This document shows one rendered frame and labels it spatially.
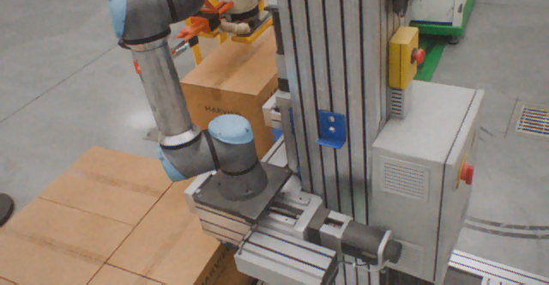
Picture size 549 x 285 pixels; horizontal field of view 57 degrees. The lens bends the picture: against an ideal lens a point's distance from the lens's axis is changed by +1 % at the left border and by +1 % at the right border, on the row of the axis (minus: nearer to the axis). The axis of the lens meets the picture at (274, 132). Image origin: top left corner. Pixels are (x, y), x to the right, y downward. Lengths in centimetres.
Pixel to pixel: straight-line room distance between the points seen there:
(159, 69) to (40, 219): 138
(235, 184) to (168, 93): 34
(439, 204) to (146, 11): 86
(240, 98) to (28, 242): 109
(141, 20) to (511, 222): 218
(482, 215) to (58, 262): 204
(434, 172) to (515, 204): 170
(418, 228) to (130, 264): 115
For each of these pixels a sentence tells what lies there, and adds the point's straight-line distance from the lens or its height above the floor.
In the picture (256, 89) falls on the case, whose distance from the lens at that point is 211.
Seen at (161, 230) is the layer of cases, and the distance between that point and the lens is 218.
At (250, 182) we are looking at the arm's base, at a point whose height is 109.
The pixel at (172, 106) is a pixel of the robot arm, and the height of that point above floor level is 138.
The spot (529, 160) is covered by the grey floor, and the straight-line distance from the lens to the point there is 325.
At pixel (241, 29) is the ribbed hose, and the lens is 211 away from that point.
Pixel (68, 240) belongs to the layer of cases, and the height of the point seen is 54.
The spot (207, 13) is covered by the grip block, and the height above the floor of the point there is 125.
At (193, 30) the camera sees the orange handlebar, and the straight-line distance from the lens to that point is 199.
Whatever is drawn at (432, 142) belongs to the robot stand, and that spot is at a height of 123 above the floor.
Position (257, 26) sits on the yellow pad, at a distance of 221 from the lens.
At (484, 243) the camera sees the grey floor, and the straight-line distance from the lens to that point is 274.
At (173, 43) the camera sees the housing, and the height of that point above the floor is 125.
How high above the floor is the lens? 205
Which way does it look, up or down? 37 degrees down
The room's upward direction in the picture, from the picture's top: 10 degrees counter-clockwise
